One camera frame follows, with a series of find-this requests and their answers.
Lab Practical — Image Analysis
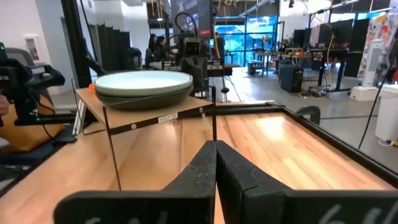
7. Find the black folding partition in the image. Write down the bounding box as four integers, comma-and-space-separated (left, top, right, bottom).
96, 23, 131, 74

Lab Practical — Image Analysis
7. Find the black standing desk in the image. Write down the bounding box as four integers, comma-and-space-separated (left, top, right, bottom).
306, 46, 363, 93

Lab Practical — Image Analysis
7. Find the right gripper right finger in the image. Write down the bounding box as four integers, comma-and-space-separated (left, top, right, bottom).
216, 139, 398, 224

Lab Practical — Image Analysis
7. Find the light blue plate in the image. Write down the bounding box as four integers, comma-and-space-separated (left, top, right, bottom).
92, 70, 193, 97

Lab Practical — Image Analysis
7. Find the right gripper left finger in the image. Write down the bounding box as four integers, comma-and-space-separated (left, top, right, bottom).
54, 139, 218, 224

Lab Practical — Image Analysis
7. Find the white bin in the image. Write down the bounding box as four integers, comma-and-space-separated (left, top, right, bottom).
374, 84, 398, 142

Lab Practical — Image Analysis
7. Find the black table clamp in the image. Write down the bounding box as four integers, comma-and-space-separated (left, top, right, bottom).
294, 105, 322, 126

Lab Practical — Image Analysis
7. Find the black rig post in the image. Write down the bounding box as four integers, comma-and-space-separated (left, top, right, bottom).
60, 0, 103, 88

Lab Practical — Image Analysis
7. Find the wooden shelf with black legs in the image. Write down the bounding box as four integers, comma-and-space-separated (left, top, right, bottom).
70, 77, 218, 191

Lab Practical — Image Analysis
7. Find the blue glass window wall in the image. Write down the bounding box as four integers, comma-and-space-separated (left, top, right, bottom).
214, 15, 279, 66

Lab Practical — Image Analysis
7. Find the white flat box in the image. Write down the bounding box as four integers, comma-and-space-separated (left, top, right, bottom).
349, 85, 379, 101

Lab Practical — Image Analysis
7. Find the sage green plate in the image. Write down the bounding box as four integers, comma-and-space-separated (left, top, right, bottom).
95, 85, 194, 110

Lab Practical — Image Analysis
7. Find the white tower fan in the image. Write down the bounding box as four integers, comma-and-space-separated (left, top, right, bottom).
362, 39, 385, 88

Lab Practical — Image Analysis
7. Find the black hanging cable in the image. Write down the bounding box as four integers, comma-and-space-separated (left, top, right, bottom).
357, 40, 398, 150

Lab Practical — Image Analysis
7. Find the black computer tower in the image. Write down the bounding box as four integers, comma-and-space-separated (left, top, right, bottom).
279, 65, 304, 93

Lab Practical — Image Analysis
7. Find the grey office chair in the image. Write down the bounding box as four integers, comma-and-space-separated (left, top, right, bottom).
4, 46, 35, 68

